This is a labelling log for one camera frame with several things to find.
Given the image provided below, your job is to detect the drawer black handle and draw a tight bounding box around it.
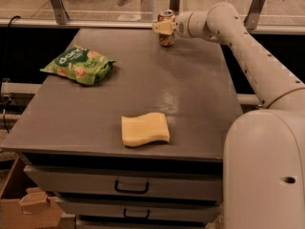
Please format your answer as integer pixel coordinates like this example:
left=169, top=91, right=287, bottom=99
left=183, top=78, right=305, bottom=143
left=123, top=208, right=151, bottom=219
left=114, top=180, right=150, bottom=195

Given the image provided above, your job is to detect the top drawer black handle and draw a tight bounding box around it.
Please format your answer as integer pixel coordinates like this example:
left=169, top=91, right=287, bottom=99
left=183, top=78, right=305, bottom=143
left=114, top=180, right=150, bottom=195

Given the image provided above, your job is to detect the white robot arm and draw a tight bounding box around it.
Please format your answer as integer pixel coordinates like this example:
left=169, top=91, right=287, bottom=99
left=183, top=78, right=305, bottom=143
left=152, top=2, right=305, bottom=229

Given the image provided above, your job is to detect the yellow sponge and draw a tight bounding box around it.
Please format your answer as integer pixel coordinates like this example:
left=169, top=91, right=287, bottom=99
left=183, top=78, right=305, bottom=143
left=121, top=113, right=170, bottom=147

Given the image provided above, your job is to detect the green rice chip bag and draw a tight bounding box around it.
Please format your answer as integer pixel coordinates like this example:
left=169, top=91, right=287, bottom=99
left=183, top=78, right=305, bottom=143
left=41, top=45, right=114, bottom=86

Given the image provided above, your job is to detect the orange soda can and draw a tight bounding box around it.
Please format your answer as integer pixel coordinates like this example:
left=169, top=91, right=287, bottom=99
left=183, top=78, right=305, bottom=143
left=157, top=10, right=175, bottom=47

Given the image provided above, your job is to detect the left metal bracket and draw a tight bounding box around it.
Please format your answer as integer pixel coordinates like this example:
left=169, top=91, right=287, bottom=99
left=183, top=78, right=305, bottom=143
left=50, top=0, right=69, bottom=25

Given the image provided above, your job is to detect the black cable at left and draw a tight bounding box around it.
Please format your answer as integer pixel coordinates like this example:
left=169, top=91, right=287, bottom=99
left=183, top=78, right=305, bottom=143
left=0, top=15, right=22, bottom=135

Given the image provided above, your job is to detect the right metal bracket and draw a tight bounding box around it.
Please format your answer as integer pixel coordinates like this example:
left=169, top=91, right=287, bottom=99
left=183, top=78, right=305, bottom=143
left=244, top=0, right=266, bottom=31

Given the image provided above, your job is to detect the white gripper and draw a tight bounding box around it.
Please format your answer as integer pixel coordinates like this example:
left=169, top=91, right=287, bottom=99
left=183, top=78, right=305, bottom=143
left=152, top=11, right=192, bottom=38

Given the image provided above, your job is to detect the grey drawer cabinet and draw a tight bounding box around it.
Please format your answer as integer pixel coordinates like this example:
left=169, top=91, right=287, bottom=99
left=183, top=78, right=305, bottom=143
left=3, top=29, right=241, bottom=229

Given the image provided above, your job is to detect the cardboard box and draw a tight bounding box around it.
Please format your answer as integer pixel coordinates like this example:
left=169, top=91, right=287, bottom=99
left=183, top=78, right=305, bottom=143
left=0, top=158, right=63, bottom=229

